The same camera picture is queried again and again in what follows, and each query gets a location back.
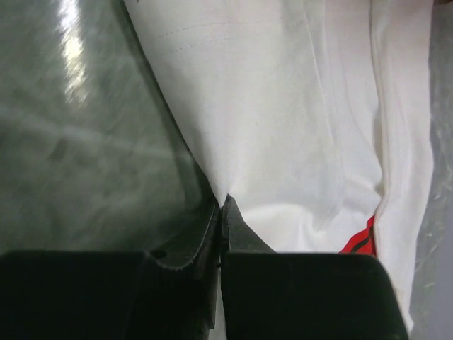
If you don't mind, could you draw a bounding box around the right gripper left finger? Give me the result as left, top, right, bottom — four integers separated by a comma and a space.
1, 203, 219, 339

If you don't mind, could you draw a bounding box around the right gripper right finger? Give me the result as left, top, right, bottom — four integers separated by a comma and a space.
221, 197, 408, 340

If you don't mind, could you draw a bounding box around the white printed t-shirt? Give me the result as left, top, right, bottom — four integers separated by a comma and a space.
125, 1, 433, 330

